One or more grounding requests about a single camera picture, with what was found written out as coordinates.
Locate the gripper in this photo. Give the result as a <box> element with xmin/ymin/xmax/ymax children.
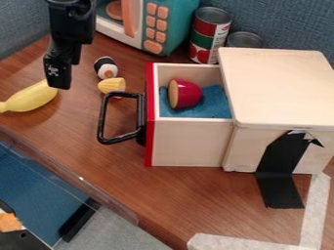
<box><xmin>41</xmin><ymin>13</ymin><xmax>99</xmax><ymax>91</ymax></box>

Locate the yellow toy banana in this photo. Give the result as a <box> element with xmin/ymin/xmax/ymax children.
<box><xmin>0</xmin><ymin>79</ymin><xmax>61</xmax><ymax>114</ymax></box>

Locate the toy sushi roll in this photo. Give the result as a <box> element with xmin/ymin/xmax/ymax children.
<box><xmin>92</xmin><ymin>56</ymin><xmax>120</xmax><ymax>81</ymax></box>

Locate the small yellow toy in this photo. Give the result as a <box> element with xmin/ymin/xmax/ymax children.
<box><xmin>96</xmin><ymin>76</ymin><xmax>128</xmax><ymax>96</ymax></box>

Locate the toy microwave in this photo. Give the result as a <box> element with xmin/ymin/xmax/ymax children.
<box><xmin>94</xmin><ymin>0</ymin><xmax>203</xmax><ymax>59</ymax></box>

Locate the red toy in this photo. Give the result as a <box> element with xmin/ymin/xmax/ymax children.
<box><xmin>167</xmin><ymin>78</ymin><xmax>205</xmax><ymax>110</ymax></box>

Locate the drawer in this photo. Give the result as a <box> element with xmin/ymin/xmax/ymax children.
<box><xmin>95</xmin><ymin>62</ymin><xmax>236</xmax><ymax>168</ymax></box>

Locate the red and green can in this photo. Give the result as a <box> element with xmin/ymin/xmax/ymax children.
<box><xmin>188</xmin><ymin>6</ymin><xmax>234</xmax><ymax>65</ymax></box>

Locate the blue cloth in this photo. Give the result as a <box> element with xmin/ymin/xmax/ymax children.
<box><xmin>157</xmin><ymin>84</ymin><xmax>234</xmax><ymax>119</ymax></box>

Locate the silver can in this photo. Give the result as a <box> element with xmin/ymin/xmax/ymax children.
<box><xmin>224</xmin><ymin>30</ymin><xmax>266</xmax><ymax>50</ymax></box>

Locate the cabinet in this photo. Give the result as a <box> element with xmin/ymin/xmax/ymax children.
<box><xmin>216</xmin><ymin>46</ymin><xmax>334</xmax><ymax>175</ymax></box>

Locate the black tape strip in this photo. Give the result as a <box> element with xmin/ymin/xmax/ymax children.
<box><xmin>253</xmin><ymin>129</ymin><xmax>326</xmax><ymax>210</ymax></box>

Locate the white tape strip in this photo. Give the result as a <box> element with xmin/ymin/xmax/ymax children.
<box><xmin>185</xmin><ymin>171</ymin><xmax>333</xmax><ymax>250</ymax></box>

